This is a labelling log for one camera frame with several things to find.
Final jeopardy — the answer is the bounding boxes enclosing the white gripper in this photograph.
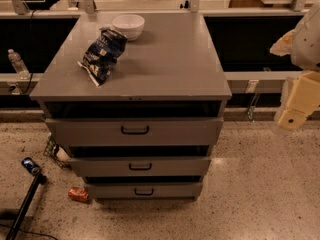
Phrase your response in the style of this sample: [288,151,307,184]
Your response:
[270,2,320,132]

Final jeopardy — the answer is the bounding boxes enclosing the grey top drawer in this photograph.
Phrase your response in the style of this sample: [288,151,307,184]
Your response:
[46,119,223,147]

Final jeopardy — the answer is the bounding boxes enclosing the grey drawer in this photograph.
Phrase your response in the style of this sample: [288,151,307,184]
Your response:
[46,119,223,147]
[84,182,202,199]
[69,157,210,177]

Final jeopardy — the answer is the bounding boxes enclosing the grey middle drawer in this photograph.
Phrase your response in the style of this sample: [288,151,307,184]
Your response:
[69,157,210,177]

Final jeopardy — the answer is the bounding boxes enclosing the grey drawer cabinet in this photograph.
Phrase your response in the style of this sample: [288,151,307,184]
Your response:
[29,11,233,201]

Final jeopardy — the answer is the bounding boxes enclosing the grey bottom drawer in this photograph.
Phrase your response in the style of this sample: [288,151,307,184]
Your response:
[84,182,202,199]

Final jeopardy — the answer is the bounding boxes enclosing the white bowl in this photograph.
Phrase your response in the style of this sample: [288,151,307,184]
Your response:
[112,14,145,41]

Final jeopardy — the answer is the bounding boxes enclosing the blue crumpled chip bag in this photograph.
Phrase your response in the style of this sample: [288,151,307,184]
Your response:
[78,27,127,86]

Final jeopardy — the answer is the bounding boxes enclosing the orange soda can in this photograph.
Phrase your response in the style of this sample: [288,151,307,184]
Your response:
[68,187,89,203]

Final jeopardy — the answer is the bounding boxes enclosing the clear plastic water bottle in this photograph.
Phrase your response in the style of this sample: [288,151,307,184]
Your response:
[8,49,30,80]

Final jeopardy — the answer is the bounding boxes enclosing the blue soda can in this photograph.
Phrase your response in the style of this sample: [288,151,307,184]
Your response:
[21,157,41,175]

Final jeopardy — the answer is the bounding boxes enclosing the wire basket on floor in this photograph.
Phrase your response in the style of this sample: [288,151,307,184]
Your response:
[43,135,71,169]

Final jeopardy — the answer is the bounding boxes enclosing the black cable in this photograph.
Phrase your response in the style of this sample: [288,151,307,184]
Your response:
[9,9,37,95]

